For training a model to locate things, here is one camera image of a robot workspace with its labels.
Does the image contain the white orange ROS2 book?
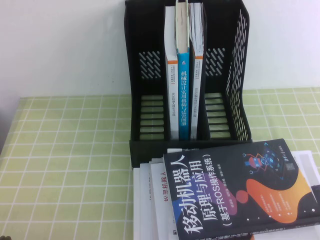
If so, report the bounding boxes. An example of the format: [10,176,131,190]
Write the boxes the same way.
[188,2,208,140]

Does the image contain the blue spine book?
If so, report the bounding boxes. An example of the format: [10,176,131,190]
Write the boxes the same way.
[174,0,192,140]

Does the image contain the white book dark text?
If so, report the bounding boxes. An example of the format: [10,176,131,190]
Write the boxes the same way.
[139,161,161,240]

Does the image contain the plain white book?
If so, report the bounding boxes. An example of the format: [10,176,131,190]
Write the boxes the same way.
[133,167,146,240]

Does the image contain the white spine book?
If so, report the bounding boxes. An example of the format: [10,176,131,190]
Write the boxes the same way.
[164,5,180,140]

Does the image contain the black plastic book holder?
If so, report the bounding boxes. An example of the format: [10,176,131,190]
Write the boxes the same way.
[124,0,253,171]

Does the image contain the dark cover robot book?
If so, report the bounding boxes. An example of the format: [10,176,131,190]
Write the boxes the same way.
[162,138,316,240]

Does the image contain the green checked tablecloth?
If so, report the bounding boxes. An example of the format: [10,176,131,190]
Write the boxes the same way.
[0,87,320,240]

